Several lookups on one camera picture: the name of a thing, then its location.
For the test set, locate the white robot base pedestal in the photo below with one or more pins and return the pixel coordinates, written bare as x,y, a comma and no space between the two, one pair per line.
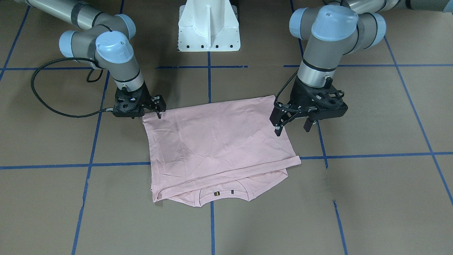
208,25

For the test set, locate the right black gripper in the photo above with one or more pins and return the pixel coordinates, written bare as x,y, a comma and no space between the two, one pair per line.
145,97

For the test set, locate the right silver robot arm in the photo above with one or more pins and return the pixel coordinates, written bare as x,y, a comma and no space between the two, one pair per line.
102,41

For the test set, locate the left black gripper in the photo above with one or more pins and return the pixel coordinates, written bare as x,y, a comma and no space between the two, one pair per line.
299,95

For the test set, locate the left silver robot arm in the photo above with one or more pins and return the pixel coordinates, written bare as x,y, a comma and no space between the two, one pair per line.
337,28

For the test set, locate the pink snoopy long-sleeve shirt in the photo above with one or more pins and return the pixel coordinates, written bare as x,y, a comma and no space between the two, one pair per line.
203,153

